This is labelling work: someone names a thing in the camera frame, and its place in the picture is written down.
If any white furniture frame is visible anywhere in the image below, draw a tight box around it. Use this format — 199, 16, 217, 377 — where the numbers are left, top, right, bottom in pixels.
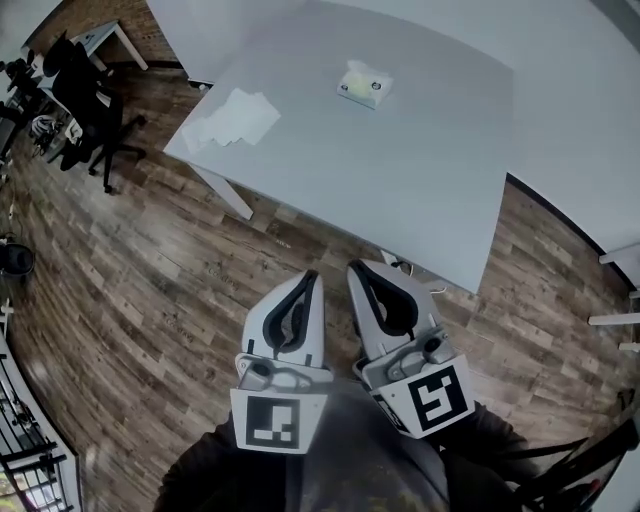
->
587, 243, 640, 352

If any white tissue pack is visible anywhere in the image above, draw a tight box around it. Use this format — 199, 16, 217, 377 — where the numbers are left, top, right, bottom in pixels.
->
336, 60, 395, 112

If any white desk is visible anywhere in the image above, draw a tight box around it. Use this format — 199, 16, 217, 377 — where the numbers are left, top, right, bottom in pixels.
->
20, 19, 149, 72

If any person's right forearm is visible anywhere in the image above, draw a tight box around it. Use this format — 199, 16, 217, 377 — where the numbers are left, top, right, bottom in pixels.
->
434, 399, 551, 512

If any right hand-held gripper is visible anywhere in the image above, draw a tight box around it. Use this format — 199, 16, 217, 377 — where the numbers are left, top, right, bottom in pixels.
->
346, 258, 476, 440

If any black office chair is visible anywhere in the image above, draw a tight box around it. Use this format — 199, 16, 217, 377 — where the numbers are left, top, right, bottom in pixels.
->
48, 30, 148, 195

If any pile of white tissues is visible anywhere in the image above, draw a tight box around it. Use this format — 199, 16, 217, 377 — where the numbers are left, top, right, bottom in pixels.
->
181, 88, 282, 152

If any person's left forearm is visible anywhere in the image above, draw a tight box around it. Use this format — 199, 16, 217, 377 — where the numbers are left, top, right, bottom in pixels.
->
159, 414, 301, 512

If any white table leg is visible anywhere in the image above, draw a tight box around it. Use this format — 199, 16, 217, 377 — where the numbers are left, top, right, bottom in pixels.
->
191, 163, 255, 221

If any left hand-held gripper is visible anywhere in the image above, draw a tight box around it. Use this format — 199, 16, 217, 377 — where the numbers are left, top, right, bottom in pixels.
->
229, 271, 334, 456

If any black metal rack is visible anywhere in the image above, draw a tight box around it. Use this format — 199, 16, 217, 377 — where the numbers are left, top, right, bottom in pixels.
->
0, 339, 82, 512

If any black round bag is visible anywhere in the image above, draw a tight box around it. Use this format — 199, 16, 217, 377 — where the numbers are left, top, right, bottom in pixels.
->
0, 241, 36, 279

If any person's grey shirt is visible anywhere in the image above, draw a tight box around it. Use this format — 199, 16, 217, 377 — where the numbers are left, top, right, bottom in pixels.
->
294, 384, 451, 512

